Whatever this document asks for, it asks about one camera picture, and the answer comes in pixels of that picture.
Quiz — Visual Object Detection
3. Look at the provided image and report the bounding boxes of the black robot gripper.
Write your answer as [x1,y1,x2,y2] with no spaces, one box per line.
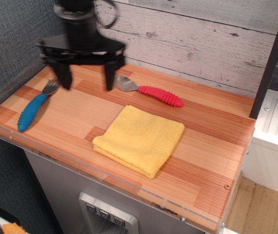
[37,12,126,91]

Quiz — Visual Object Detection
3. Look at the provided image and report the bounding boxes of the red handled metal spoon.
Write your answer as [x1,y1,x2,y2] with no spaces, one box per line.
[115,75,183,107]

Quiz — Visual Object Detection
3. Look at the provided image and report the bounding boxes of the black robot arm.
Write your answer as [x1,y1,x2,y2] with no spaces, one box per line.
[37,0,126,90]

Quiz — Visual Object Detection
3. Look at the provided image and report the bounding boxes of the yellow folded dish towel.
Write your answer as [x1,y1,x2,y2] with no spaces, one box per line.
[92,105,185,179]

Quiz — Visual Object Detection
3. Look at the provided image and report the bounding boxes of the silver dispenser button panel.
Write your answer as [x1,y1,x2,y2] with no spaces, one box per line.
[79,192,139,234]

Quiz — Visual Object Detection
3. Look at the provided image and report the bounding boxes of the orange object bottom left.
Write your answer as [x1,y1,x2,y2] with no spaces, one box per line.
[2,223,27,234]

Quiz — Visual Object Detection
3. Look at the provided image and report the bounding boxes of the white toy sink unit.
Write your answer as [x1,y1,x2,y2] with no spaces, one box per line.
[240,35,278,198]

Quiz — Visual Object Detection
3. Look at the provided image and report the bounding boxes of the blue handled metal fork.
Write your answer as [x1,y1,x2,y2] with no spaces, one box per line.
[17,77,60,132]

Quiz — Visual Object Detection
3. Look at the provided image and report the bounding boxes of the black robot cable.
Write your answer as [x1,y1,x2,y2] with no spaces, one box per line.
[95,0,118,29]

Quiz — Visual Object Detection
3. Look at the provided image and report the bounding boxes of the dark right shelf post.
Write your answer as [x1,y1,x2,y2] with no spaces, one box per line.
[249,32,278,119]

